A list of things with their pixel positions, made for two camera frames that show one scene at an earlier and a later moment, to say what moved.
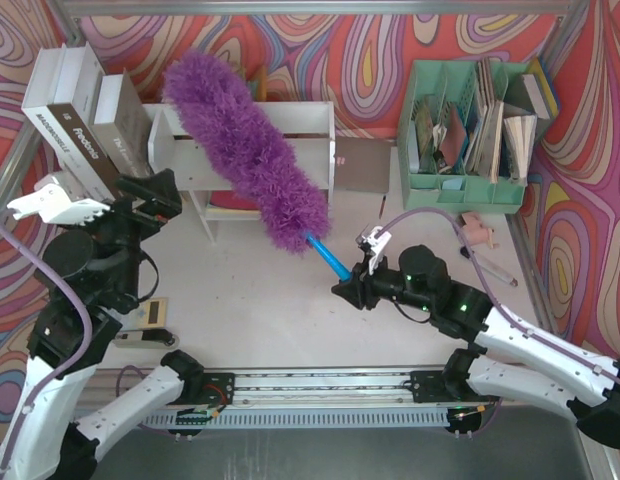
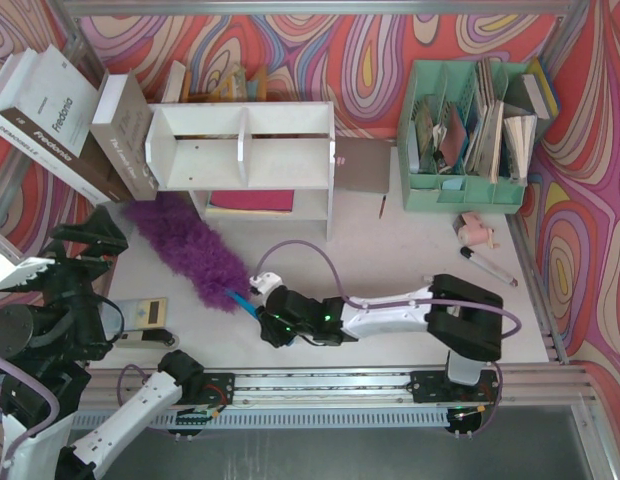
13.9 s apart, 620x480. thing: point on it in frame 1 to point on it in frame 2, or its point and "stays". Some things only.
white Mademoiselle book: [36, 103] to [27, 144]
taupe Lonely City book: [121, 126] stays
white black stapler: [145, 339] stays
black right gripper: [363, 288] to [269, 323]
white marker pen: [465, 252] stays
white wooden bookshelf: [307, 128] stays
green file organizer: [465, 133] stays
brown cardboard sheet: [363, 164] stays
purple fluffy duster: [251, 154] to [173, 227]
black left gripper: [141, 207] to [78, 261]
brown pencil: [382, 206] stays
